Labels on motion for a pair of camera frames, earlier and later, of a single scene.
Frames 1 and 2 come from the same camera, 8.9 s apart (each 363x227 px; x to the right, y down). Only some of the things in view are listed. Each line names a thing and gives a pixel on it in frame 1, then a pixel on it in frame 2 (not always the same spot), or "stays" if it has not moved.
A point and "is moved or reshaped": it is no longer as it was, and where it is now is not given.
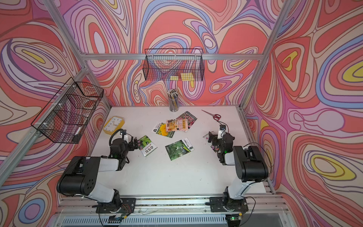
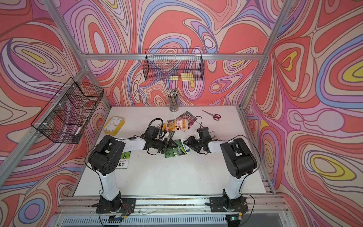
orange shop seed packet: [174, 125] stays
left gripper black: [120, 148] -> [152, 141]
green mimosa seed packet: [145, 145] is moved or reshaped
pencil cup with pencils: [173, 100] stays
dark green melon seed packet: [179, 148] stays
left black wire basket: [65, 117] stays
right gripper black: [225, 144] -> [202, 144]
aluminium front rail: [266, 204] stays
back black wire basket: [176, 64] stays
